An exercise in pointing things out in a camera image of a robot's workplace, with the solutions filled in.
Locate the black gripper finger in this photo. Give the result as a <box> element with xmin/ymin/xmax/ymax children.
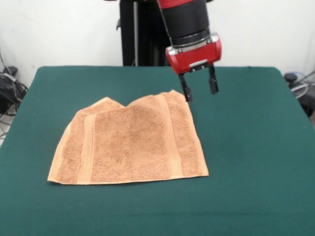
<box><xmin>179</xmin><ymin>73</ymin><xmax>194</xmax><ymax>103</ymax></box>
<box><xmin>208</xmin><ymin>64</ymin><xmax>220</xmax><ymax>95</ymax></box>

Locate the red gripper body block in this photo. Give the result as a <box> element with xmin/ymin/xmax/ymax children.
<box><xmin>165</xmin><ymin>31</ymin><xmax>223</xmax><ymax>75</ymax></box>

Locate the tan terry towel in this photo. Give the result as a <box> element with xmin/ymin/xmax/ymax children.
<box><xmin>46</xmin><ymin>89</ymin><xmax>210</xmax><ymax>185</ymax></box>

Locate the dark green table cloth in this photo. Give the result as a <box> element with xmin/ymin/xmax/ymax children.
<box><xmin>0</xmin><ymin>65</ymin><xmax>315</xmax><ymax>236</ymax></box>

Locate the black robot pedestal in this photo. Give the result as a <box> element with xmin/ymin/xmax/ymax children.
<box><xmin>116</xmin><ymin>0</ymin><xmax>205</xmax><ymax>67</ymax></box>

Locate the black cable tangle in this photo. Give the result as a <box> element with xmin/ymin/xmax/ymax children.
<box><xmin>0</xmin><ymin>73</ymin><xmax>29</xmax><ymax>119</ymax></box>

